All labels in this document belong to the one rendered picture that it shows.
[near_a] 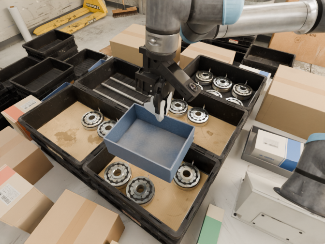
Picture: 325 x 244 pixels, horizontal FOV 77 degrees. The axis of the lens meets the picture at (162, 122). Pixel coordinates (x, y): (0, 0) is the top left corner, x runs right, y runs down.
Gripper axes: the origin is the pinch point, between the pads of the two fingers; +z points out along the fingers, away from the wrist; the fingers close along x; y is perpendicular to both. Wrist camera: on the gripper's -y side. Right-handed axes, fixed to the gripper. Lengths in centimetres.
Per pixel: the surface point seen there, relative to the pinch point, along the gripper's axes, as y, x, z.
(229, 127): -16.4, -38.0, 24.5
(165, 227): -13.0, 17.9, 22.2
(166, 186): -5.1, 2.0, 30.1
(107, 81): 56, -35, 25
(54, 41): 186, -94, 51
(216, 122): -10.0, -37.8, 24.6
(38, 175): 49, 21, 43
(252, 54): -4, -174, 39
